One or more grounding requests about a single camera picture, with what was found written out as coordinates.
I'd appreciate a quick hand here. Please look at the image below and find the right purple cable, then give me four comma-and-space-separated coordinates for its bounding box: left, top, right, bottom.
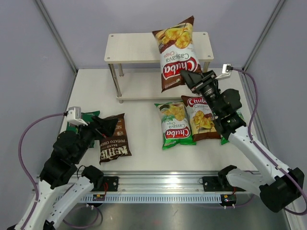
231, 67, 303, 214

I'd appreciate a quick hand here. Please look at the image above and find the brown Chuba bag text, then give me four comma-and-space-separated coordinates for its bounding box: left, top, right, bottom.
181, 95, 221, 142

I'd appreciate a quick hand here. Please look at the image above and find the green Chuba cassava chips bag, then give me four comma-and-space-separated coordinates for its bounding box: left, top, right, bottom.
154, 101, 196, 150

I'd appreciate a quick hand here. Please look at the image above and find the aluminium mounting rail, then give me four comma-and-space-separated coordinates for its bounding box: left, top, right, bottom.
32, 173, 276, 195

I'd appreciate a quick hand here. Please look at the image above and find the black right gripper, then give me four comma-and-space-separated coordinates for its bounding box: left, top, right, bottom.
180, 70, 222, 116

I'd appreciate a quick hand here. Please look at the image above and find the white slotted cable duct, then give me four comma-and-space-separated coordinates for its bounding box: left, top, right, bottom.
78, 194, 222, 204

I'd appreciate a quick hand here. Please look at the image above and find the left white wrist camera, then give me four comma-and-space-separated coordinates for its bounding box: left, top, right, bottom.
66, 106, 88, 126

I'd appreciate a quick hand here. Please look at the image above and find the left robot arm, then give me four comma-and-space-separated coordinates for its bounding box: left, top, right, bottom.
10, 116, 118, 230

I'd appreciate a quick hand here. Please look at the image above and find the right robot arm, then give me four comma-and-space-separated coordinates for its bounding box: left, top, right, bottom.
180, 70, 307, 213

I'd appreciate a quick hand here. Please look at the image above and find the white two-tier shelf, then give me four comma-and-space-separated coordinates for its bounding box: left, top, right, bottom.
105, 32, 214, 102

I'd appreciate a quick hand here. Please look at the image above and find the brown Chuba cassava chips bag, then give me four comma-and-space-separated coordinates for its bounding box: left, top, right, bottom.
152, 16, 201, 92

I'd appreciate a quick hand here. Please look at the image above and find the green Real hand cooked bag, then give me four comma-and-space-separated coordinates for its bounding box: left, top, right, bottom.
66, 110, 100, 133

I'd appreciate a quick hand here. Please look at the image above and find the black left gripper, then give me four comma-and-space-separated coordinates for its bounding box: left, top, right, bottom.
73, 115, 118, 162

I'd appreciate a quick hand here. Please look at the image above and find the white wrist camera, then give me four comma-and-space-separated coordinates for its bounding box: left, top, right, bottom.
215, 63, 233, 81
66, 106, 88, 126

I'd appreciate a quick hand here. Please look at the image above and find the brown Kettle potato chips bag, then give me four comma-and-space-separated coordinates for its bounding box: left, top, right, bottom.
99, 113, 132, 164

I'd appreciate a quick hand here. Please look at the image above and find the green Chuba bag right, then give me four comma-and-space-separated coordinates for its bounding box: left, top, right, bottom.
220, 109, 245, 145

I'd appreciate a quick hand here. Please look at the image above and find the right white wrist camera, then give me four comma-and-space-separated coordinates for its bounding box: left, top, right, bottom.
215, 63, 233, 81

